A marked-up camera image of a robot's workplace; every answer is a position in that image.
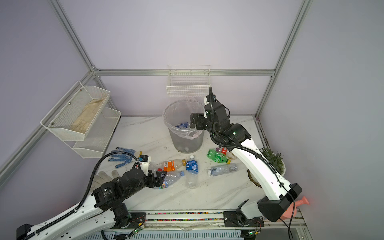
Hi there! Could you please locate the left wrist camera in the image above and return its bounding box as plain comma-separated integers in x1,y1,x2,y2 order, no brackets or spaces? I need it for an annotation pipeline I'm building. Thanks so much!
139,155,152,176

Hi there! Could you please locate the white mesh wall shelf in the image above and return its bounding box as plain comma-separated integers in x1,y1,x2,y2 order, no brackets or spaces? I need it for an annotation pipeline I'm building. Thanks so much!
41,82,121,159

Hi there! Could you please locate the white cap blue label bottle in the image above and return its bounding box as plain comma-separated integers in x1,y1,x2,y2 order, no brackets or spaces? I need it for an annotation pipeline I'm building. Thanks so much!
186,155,199,189

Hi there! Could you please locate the white knit glove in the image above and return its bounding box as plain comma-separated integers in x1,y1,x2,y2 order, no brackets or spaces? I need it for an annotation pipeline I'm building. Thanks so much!
90,170,120,192

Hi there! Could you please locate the green crushed plastic bottle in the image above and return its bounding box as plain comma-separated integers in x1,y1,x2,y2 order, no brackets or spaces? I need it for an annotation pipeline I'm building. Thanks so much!
207,149,231,165

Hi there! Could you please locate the yellow cap orange bottle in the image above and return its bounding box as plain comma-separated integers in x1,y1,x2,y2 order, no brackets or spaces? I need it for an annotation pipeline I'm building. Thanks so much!
149,159,187,172

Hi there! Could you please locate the aluminium frame post right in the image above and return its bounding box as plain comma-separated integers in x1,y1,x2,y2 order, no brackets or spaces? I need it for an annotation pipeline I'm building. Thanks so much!
255,0,313,119

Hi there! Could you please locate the potted green plant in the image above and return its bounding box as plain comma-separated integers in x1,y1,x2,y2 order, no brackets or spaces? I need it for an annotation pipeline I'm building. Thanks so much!
247,148,286,188

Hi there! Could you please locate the crushed bottle blue red label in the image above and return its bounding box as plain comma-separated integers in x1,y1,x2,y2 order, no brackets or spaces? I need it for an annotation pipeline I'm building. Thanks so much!
176,122,190,130

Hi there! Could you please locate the red label purple cap bottle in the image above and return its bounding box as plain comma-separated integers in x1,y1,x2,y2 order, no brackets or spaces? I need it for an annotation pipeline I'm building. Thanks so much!
216,147,237,160

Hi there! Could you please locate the grey mesh waste bin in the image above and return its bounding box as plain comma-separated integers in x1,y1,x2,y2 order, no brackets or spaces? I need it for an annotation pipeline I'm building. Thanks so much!
163,99,208,154

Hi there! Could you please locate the pink watering can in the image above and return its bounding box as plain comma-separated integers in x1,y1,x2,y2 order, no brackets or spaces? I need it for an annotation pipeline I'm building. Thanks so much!
280,197,310,220

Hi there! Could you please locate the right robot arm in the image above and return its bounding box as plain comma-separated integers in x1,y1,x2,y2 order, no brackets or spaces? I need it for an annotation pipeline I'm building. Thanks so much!
190,87,302,222

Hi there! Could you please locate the beige cloth in shelf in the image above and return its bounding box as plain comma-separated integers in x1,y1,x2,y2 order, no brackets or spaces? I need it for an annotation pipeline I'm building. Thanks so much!
70,97,106,134

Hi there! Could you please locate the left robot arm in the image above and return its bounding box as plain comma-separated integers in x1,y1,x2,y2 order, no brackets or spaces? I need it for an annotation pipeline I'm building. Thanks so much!
16,154,167,240

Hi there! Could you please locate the aluminium rail with beads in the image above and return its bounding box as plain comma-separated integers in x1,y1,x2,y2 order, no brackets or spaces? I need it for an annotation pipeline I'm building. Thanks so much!
129,210,307,230

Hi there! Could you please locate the blue dotted work glove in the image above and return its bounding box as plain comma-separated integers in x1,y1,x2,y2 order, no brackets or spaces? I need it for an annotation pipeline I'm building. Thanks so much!
108,147,142,169

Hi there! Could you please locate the white wire wall basket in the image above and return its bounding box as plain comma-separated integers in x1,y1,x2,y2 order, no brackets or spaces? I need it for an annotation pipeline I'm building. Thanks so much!
166,65,211,97

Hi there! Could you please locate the horizontal aluminium frame bar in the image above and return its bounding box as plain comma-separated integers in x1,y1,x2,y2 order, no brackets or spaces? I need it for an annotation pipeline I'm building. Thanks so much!
94,69,276,77

